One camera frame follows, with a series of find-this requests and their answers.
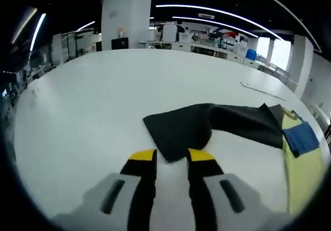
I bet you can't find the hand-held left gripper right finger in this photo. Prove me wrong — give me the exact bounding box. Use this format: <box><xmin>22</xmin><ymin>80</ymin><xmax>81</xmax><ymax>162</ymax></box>
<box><xmin>187</xmin><ymin>148</ymin><xmax>262</xmax><ymax>231</ymax></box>

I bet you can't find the thin white template strip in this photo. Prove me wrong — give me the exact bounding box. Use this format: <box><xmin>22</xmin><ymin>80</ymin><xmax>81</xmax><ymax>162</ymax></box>
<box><xmin>239</xmin><ymin>81</ymin><xmax>287</xmax><ymax>102</ymax></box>

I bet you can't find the white cabinet panel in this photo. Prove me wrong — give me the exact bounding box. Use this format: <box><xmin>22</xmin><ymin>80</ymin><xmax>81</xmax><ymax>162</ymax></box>
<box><xmin>162</xmin><ymin>24</ymin><xmax>179</xmax><ymax>42</ymax></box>

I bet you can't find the yellow garment with dark sleeves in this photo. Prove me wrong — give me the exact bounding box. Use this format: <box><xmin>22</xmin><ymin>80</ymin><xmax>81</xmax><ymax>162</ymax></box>
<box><xmin>143</xmin><ymin>103</ymin><xmax>328</xmax><ymax>215</ymax></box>

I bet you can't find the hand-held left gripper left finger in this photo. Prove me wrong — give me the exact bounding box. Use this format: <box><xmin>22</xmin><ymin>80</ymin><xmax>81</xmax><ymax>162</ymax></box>
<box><xmin>80</xmin><ymin>149</ymin><xmax>158</xmax><ymax>231</ymax></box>

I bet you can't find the black monitor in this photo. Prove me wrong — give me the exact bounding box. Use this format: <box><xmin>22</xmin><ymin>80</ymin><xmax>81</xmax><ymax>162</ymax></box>
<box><xmin>111</xmin><ymin>37</ymin><xmax>129</xmax><ymax>51</ymax></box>

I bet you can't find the white counter with drawers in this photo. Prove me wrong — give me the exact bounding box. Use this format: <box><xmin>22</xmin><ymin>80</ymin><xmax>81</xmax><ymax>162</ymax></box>
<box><xmin>191</xmin><ymin>40</ymin><xmax>246</xmax><ymax>61</ymax></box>

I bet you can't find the blue storage bin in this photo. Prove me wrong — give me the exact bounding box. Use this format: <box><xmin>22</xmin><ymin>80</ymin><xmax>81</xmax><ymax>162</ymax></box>
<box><xmin>245</xmin><ymin>49</ymin><xmax>258</xmax><ymax>61</ymax></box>

